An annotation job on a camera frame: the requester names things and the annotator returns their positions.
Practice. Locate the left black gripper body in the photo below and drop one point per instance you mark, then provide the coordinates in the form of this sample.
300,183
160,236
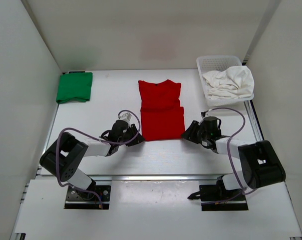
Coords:
130,132

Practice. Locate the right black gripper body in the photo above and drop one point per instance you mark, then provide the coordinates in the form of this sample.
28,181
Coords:
204,135

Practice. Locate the red t shirt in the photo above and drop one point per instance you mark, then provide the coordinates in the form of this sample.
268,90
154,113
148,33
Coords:
162,116

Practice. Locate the white t shirt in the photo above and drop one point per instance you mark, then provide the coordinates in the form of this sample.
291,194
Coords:
236,82

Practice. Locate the green t shirt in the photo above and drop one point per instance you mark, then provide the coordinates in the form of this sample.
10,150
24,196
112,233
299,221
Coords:
74,87

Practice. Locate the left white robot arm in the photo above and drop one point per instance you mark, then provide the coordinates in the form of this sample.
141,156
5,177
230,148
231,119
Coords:
63,157

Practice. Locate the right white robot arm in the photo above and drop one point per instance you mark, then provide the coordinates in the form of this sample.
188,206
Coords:
260,165

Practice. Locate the white plastic basket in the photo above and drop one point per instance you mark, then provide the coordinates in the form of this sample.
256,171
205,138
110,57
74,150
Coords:
219,63

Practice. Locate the dark table label sticker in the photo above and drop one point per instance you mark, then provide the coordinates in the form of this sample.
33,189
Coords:
76,72

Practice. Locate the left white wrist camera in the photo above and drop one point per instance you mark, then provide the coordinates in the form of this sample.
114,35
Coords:
125,116

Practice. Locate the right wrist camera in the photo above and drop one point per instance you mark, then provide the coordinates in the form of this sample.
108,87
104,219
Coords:
205,114

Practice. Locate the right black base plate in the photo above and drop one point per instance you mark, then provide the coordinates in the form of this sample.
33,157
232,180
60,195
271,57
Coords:
215,198

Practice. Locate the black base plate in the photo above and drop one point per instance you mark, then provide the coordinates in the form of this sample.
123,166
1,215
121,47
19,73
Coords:
80,200
215,198

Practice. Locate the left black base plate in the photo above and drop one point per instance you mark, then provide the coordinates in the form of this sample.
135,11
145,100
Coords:
80,200

